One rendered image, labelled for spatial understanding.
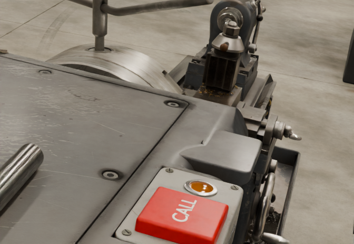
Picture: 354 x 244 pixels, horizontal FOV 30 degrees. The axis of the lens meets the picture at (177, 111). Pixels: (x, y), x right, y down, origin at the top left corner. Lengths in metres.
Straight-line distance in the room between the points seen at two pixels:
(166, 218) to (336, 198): 3.14
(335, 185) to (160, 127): 3.11
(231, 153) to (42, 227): 0.24
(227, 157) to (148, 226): 0.18
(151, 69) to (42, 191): 0.47
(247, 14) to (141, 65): 1.14
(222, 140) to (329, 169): 3.28
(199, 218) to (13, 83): 0.33
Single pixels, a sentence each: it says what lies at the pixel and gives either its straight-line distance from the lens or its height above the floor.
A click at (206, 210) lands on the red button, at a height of 1.27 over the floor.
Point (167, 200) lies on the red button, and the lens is 0.52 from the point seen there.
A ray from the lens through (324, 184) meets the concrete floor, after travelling 3.75.
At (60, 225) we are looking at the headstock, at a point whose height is 1.25.
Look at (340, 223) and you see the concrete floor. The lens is 3.38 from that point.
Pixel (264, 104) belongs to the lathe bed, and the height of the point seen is 0.84.
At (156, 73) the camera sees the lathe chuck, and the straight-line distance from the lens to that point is 0.97.
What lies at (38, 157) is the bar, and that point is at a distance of 0.55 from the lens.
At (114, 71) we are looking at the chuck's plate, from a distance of 0.91.
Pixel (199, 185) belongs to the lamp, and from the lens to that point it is 0.57.
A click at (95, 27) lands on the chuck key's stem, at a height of 1.27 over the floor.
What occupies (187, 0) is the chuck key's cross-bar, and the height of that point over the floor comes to 1.36.
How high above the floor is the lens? 1.51
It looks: 20 degrees down
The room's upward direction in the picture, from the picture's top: 10 degrees clockwise
